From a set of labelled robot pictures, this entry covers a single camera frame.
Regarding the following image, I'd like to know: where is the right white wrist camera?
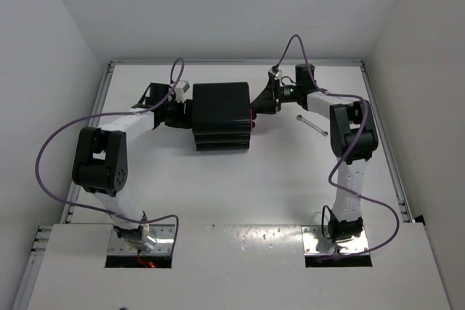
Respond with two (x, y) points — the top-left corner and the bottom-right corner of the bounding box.
(268, 66), (282, 80)

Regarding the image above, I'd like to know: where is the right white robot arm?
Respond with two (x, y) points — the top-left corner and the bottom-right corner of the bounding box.
(251, 64), (379, 242)

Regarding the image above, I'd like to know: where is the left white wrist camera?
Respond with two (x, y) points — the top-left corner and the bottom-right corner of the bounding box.
(173, 80), (190, 103)

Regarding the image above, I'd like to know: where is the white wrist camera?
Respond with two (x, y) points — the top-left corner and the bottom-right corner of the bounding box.
(268, 66), (282, 80)
(173, 80), (190, 103)

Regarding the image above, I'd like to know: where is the silver wrench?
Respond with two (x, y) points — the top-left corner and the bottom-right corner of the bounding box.
(296, 115), (328, 136)

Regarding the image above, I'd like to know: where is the metal base plate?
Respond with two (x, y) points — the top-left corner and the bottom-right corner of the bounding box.
(108, 224), (175, 257)
(302, 225), (369, 257)

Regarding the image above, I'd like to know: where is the black drawer cabinet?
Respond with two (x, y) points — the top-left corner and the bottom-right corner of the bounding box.
(192, 82), (252, 151)

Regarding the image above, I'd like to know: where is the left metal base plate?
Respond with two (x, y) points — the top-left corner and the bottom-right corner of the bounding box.
(108, 224), (175, 257)

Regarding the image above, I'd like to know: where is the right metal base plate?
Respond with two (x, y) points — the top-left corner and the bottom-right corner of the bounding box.
(302, 225), (369, 257)

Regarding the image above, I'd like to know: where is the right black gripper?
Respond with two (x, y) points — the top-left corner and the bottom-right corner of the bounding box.
(251, 77), (301, 115)

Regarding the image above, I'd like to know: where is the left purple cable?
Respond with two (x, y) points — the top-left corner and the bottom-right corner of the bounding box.
(35, 57), (179, 253)

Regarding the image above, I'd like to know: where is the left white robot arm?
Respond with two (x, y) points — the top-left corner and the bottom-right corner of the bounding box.
(72, 81), (192, 252)

